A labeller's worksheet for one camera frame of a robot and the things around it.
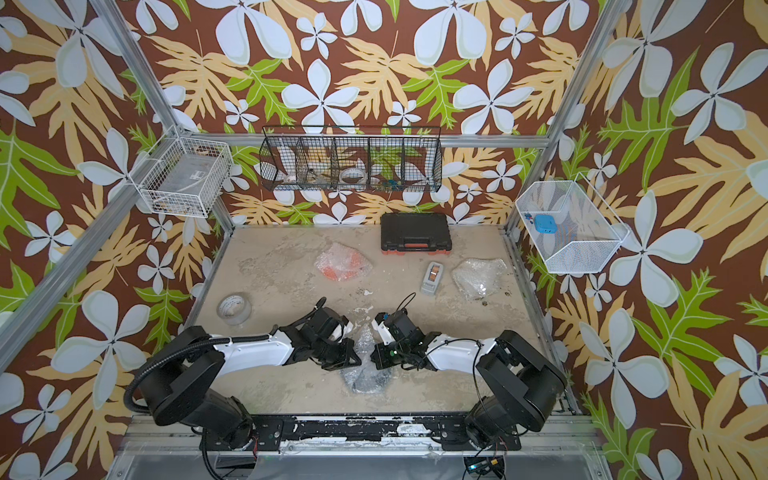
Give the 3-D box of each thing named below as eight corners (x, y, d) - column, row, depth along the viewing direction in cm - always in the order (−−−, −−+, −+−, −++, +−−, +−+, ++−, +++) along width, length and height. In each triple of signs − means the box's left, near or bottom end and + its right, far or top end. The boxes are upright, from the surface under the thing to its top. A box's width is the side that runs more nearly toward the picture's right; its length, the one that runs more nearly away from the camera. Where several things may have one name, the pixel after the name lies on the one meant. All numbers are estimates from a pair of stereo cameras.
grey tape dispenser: (419, 293, 102) (420, 286, 99) (429, 267, 109) (430, 259, 106) (433, 298, 101) (435, 291, 97) (443, 271, 108) (445, 264, 105)
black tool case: (380, 256, 112) (380, 246, 108) (380, 221, 124) (380, 211, 120) (450, 256, 112) (453, 246, 108) (444, 221, 124) (446, 211, 120)
